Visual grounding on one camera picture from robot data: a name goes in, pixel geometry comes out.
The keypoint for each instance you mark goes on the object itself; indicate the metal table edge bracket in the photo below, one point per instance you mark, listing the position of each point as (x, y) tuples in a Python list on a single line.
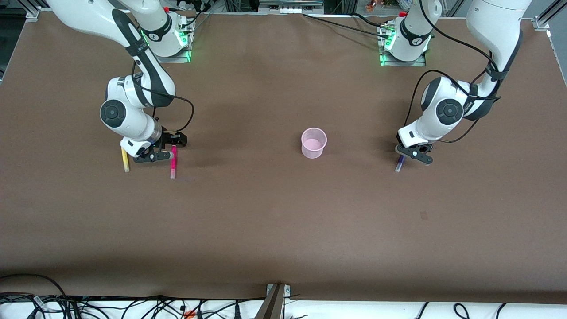
[(273, 301)]

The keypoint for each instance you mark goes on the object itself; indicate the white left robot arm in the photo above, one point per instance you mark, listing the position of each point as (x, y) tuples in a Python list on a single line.
[(447, 110)]

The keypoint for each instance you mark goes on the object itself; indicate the purple pen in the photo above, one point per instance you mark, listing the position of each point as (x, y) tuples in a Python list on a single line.
[(399, 166)]

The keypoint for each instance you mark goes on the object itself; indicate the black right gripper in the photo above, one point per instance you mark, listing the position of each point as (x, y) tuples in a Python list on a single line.
[(170, 138)]

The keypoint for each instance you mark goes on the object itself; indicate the pink pen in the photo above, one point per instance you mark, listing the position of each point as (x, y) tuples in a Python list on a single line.
[(173, 166)]

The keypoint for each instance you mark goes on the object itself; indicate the pink plastic cup holder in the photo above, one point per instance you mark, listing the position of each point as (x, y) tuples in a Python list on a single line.
[(314, 144)]

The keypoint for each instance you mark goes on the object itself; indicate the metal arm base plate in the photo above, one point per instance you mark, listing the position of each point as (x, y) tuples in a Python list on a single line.
[(385, 61), (184, 55)]

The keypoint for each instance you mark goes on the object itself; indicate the yellow pen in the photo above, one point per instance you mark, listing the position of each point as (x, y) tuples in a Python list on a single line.
[(126, 164)]

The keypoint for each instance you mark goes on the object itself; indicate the aluminium frame rail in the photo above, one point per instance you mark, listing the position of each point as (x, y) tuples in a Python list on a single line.
[(290, 5)]

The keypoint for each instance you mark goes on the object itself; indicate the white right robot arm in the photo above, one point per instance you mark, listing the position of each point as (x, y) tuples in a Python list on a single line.
[(128, 115)]

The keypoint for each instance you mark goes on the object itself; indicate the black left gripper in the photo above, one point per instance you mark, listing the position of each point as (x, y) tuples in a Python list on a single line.
[(423, 148)]

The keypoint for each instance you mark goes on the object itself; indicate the metal table corner bracket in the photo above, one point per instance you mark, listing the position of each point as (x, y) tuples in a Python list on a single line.
[(32, 13), (541, 23)]

